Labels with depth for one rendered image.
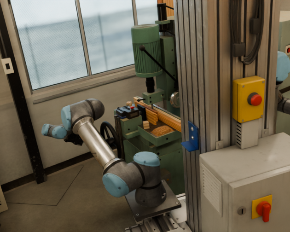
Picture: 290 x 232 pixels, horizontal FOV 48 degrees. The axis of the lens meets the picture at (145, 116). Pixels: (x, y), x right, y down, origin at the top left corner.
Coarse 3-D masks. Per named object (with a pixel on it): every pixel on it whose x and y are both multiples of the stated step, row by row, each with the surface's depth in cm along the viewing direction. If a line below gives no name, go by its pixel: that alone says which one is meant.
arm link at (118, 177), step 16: (64, 112) 155; (80, 112) 156; (80, 128) 154; (96, 128) 156; (96, 144) 148; (112, 160) 143; (112, 176) 137; (128, 176) 139; (112, 192) 140; (128, 192) 140
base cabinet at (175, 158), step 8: (128, 144) 236; (128, 152) 241; (136, 152) 228; (176, 152) 217; (128, 160) 245; (160, 160) 212; (168, 160) 216; (176, 160) 219; (160, 168) 214; (168, 168) 218; (176, 168) 222; (176, 176) 224; (176, 184) 226; (184, 184) 230; (176, 192) 229; (184, 192) 233
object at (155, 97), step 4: (156, 92) 218; (160, 92) 219; (164, 92) 220; (144, 96) 218; (148, 96) 215; (152, 96) 217; (156, 96) 218; (160, 96) 220; (144, 100) 220; (148, 100) 216; (152, 100) 218; (156, 100) 219; (160, 100) 221; (148, 104) 217
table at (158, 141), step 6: (114, 114) 244; (144, 120) 220; (138, 126) 212; (150, 126) 210; (156, 126) 209; (168, 126) 207; (132, 132) 212; (138, 132) 213; (144, 132) 207; (150, 132) 202; (174, 132) 200; (180, 132) 203; (126, 138) 210; (150, 138) 201; (156, 138) 195; (162, 138) 197; (168, 138) 199; (174, 138) 202; (156, 144) 197; (162, 144) 198
